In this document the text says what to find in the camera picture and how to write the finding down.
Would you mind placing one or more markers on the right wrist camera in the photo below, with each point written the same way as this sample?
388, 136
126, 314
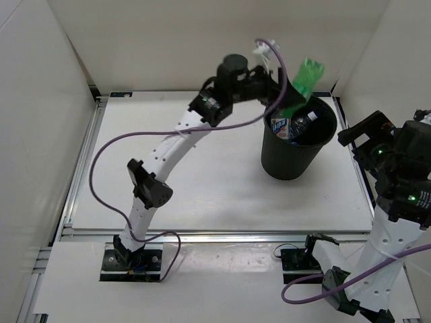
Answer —
413, 139

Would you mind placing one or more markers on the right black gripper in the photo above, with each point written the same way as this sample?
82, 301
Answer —
378, 127

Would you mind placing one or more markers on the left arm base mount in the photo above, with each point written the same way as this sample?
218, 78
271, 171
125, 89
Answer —
146, 269

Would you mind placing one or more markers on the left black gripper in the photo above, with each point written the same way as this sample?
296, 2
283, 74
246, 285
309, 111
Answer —
271, 87

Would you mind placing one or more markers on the black plastic bin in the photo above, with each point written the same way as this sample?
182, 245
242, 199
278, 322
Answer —
284, 161

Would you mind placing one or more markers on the clear plastic bottle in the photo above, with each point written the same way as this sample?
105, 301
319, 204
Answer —
301, 124

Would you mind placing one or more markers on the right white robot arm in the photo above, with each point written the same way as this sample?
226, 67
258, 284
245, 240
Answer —
399, 160

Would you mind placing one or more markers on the green plastic bottle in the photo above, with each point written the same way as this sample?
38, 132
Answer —
310, 71

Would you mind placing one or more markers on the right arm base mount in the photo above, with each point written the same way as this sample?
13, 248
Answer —
298, 262

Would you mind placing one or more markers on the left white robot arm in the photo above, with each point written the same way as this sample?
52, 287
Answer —
233, 83

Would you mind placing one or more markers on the red label clear bottle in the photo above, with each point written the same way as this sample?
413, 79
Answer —
281, 127

